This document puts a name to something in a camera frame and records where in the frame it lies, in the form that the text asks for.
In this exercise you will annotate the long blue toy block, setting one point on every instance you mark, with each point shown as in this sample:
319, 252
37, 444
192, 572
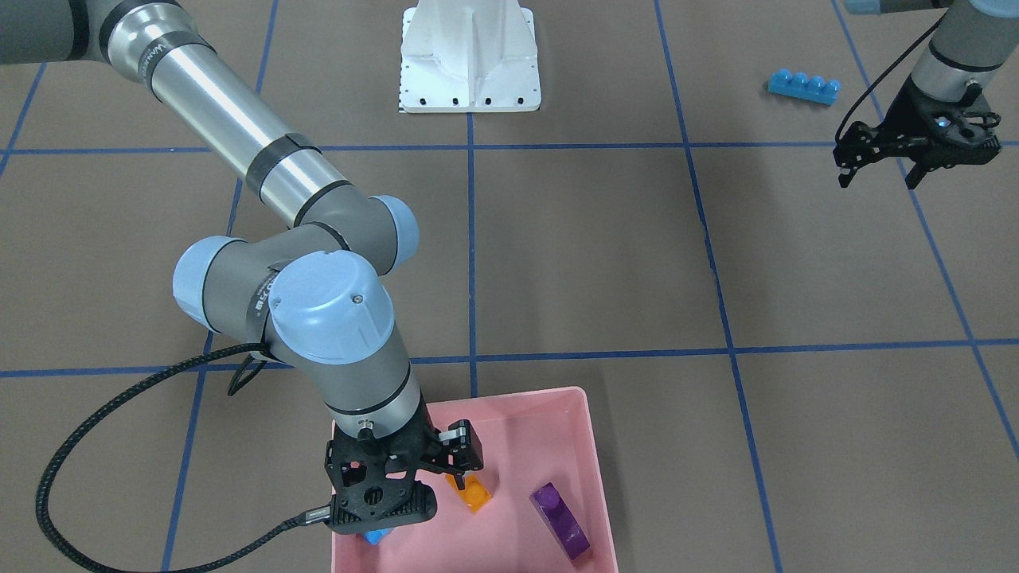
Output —
800, 86

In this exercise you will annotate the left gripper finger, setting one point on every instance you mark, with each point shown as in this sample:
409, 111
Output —
915, 175
845, 175

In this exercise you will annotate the pink plastic box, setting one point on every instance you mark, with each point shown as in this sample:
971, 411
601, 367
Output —
529, 440

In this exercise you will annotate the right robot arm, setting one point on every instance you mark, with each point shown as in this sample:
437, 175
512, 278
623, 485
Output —
311, 296

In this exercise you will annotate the small blue toy block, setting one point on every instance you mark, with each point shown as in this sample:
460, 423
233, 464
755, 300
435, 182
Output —
375, 537

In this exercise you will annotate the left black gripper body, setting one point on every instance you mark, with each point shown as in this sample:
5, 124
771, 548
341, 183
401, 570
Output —
905, 121

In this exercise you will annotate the purple toy block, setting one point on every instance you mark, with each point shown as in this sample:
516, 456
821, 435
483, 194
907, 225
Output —
560, 521

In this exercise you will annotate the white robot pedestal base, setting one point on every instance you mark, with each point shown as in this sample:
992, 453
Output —
468, 57

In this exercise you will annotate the orange toy block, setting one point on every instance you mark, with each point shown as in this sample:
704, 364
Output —
475, 497

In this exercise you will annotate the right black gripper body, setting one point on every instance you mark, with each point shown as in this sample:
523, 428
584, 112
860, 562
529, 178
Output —
464, 450

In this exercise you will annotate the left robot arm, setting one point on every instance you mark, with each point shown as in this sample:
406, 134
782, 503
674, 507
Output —
971, 41

